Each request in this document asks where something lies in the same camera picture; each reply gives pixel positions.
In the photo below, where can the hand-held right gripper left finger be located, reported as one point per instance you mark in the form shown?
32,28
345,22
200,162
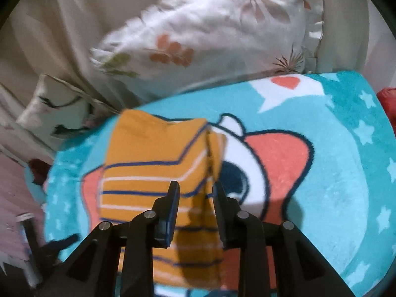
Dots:
171,221

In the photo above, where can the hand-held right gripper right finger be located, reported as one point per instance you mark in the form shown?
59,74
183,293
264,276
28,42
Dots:
221,221

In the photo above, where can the blue star printed blanket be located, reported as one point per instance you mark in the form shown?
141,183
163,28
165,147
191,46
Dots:
324,176

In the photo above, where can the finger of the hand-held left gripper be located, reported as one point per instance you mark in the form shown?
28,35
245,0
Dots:
63,243

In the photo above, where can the red object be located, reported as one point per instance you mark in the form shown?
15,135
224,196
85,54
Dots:
388,100

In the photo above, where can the orange striped shirt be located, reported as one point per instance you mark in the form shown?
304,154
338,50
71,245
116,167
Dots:
154,161

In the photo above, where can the white eyelash printed pillow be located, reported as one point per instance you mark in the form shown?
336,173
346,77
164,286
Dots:
58,111

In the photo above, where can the white floral pillow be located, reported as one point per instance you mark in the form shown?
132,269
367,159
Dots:
210,31

